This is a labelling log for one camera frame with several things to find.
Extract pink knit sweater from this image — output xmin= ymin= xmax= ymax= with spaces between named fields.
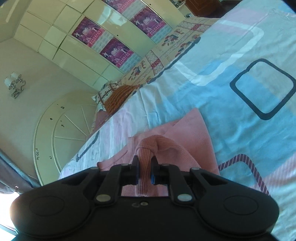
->
xmin=97 ymin=108 xmax=219 ymax=197

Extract cream curved headboard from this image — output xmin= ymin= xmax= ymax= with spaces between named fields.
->
xmin=33 ymin=91 xmax=97 ymax=185

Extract orange knit cushion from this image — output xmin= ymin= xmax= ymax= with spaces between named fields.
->
xmin=104 ymin=85 xmax=140 ymax=115

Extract patterned pillow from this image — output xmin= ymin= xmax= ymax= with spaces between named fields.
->
xmin=92 ymin=80 xmax=122 ymax=111

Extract light blue pink bedspread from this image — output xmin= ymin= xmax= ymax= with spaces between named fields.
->
xmin=60 ymin=1 xmax=295 ymax=240

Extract lower left purple poster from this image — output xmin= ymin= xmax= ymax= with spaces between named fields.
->
xmin=99 ymin=37 xmax=141 ymax=73

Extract purple poster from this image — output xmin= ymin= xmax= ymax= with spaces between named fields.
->
xmin=99 ymin=37 xmax=141 ymax=73
xmin=71 ymin=17 xmax=113 ymax=53
xmin=103 ymin=0 xmax=145 ymax=20
xmin=130 ymin=6 xmax=172 ymax=44

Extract floral patterned bed sheet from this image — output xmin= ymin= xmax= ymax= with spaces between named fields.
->
xmin=90 ymin=16 xmax=218 ymax=135

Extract lower right purple poster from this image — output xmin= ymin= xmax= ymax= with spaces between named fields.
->
xmin=130 ymin=6 xmax=172 ymax=44

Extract cream glossy wardrobe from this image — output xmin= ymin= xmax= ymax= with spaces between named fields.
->
xmin=15 ymin=1 xmax=185 ymax=89

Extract upper left purple poster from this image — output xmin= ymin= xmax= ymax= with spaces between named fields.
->
xmin=71 ymin=17 xmax=113 ymax=53

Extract upper right purple poster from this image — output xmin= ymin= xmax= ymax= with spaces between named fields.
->
xmin=103 ymin=0 xmax=145 ymax=20

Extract brown wooden door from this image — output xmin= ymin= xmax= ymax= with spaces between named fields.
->
xmin=185 ymin=0 xmax=222 ymax=17

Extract wall lamp with shades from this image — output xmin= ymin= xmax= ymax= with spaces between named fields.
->
xmin=4 ymin=72 xmax=26 ymax=99

